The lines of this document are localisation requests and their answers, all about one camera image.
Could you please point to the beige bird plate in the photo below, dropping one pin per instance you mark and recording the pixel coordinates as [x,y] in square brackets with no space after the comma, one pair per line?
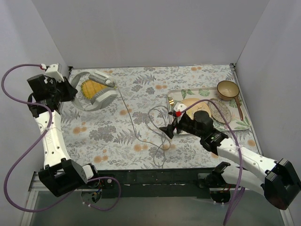
[202,106]

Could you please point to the yellow woven bamboo tray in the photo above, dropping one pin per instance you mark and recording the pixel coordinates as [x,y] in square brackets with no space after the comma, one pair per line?
[90,88]

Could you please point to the speckled oval plate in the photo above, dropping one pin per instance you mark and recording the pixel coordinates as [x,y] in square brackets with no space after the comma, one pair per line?
[219,111]

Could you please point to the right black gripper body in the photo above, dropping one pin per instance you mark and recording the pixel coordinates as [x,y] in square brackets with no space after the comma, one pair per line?
[176,125]

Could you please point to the aluminium frame rail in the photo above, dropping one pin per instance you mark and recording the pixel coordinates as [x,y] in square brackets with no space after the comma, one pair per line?
[36,184]

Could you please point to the leaf pattern serving tray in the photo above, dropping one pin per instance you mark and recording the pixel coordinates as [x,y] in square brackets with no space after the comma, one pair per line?
[208,93]

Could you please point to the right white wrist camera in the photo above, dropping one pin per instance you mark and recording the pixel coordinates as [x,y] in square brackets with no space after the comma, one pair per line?
[178,109]

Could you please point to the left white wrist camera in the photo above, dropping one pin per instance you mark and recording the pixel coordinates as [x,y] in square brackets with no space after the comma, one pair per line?
[53,71]

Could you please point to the brown bowl with handle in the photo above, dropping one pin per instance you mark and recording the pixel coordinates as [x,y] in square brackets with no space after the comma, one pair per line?
[229,90]

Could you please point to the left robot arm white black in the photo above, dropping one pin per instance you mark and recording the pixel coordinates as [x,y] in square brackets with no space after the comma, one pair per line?
[60,174]

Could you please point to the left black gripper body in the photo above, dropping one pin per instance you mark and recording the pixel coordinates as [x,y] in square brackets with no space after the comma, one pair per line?
[66,88]

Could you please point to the gold fork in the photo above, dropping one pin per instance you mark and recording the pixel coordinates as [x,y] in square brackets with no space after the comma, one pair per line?
[171,101]

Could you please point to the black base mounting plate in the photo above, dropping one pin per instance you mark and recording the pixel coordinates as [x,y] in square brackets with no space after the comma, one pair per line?
[155,183]

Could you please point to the floral table mat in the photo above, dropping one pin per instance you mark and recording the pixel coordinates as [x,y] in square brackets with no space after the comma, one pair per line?
[125,135]

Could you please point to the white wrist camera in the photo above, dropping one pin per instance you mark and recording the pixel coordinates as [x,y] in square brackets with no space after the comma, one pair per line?
[178,109]
[53,71]

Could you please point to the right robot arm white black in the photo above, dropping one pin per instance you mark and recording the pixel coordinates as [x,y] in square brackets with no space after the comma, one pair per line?
[277,181]

